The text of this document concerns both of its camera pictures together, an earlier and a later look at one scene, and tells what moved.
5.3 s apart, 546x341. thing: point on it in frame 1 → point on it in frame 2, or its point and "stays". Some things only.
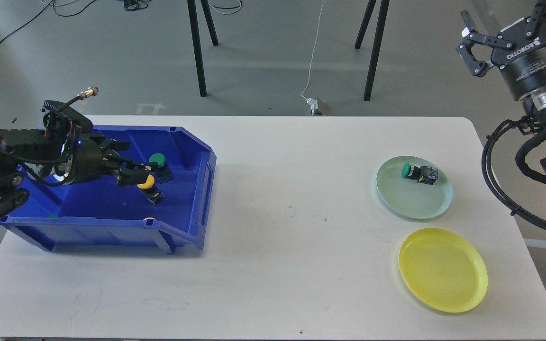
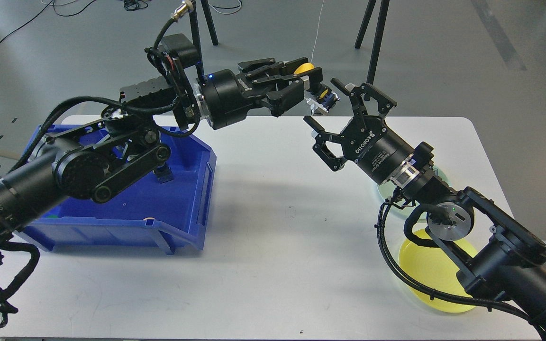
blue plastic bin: (98, 211) stays
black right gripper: (538, 58) → (367, 139)
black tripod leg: (376, 49) stays
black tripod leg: (370, 6) stays
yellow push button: (153, 194) → (303, 67)
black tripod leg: (194, 22) stays
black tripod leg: (210, 24) stays
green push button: (163, 174) stays
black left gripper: (91, 163) → (226, 98)
